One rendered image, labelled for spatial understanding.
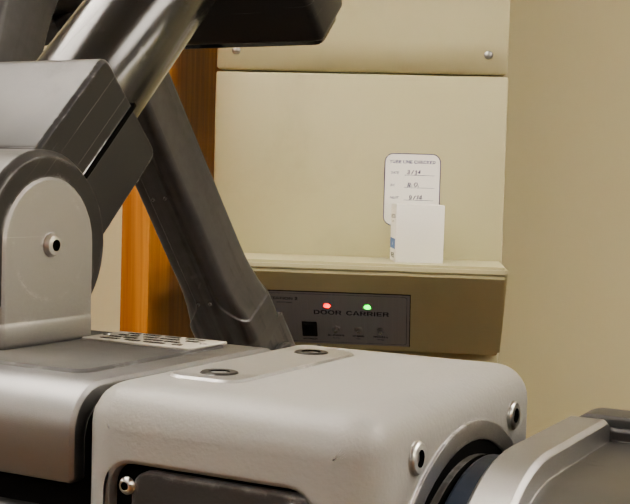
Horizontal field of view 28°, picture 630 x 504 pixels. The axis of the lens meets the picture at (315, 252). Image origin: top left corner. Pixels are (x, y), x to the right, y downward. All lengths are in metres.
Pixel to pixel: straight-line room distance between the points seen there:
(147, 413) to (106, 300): 1.52
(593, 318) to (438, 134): 0.54
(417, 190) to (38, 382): 1.01
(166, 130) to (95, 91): 0.52
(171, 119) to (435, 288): 0.38
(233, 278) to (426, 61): 0.42
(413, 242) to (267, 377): 0.91
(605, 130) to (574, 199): 0.11
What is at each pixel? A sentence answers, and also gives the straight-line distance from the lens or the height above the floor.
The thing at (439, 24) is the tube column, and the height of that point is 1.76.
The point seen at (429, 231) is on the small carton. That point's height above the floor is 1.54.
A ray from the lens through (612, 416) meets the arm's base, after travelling 0.45.
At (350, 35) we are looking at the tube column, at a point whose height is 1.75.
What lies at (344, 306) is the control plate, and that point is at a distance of 1.31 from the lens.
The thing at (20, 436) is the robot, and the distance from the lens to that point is 0.39.
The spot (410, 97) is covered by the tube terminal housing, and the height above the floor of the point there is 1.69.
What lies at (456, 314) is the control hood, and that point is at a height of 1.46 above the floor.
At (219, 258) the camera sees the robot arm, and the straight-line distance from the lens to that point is 1.06.
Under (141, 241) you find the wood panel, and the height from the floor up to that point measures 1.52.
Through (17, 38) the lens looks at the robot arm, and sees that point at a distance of 0.89.
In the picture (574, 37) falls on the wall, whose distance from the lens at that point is 1.83.
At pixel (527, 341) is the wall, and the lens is 1.83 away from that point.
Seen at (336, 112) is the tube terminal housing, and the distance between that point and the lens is 1.38.
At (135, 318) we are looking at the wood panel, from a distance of 1.33.
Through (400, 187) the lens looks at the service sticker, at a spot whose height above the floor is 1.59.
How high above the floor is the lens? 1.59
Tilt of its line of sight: 3 degrees down
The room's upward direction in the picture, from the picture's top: 2 degrees clockwise
